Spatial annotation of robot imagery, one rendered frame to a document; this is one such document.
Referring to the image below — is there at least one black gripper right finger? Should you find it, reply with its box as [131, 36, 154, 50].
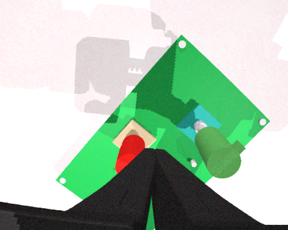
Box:
[152, 149, 288, 230]

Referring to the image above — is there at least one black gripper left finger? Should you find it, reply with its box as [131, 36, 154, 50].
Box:
[0, 148, 156, 230]

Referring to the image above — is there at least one green circuit board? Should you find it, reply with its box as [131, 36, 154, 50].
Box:
[55, 35, 270, 200]

